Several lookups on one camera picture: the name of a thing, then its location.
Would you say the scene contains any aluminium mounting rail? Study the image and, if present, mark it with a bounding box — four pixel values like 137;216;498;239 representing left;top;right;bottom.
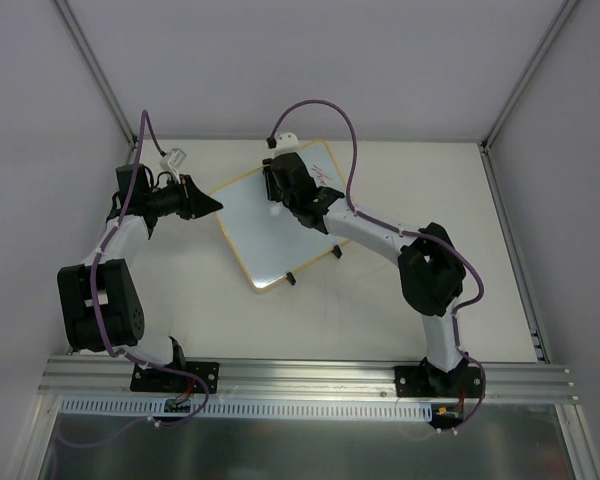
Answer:
37;355;580;405

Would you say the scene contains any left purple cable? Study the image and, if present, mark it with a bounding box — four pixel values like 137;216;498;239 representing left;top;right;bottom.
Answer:
54;109;211;449

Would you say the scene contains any aluminium frame post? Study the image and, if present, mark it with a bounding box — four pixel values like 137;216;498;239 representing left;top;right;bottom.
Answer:
50;0;137;162
479;0;581;364

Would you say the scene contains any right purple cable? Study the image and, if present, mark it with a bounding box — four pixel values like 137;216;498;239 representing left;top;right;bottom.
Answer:
265;98;487;441

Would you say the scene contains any white slotted cable duct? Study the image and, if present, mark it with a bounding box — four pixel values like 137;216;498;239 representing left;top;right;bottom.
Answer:
59;396;432;423

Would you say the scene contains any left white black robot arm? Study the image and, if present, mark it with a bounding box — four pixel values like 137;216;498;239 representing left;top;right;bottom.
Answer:
57;165;223;396

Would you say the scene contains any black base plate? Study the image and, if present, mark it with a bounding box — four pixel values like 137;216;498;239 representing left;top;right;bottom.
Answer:
130;361;220;395
394;364;485;399

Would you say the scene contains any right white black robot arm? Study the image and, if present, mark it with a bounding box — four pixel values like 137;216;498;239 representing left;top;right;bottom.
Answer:
262;152;468;397

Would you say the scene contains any right black stand foot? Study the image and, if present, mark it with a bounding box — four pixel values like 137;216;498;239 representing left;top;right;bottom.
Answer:
331;245;343;259

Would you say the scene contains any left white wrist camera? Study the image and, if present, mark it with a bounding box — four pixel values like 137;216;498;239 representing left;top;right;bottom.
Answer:
159;148;186;176

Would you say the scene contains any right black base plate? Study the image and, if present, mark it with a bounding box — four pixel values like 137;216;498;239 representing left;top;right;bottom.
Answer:
394;364;485;399

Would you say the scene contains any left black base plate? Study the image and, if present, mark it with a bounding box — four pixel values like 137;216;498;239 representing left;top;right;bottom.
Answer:
130;361;220;395

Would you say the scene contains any left aluminium frame post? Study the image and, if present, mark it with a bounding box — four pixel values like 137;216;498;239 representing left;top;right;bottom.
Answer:
50;0;137;162

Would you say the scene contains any gold framed whiteboard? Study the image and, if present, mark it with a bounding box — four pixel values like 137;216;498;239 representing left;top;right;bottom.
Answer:
211;162;347;292

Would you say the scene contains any purple cable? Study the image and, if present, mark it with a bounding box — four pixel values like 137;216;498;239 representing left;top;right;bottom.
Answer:
54;109;211;449
265;98;487;441

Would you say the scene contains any right aluminium frame post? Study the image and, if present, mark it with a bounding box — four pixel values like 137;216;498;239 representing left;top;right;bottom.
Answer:
479;0;581;364

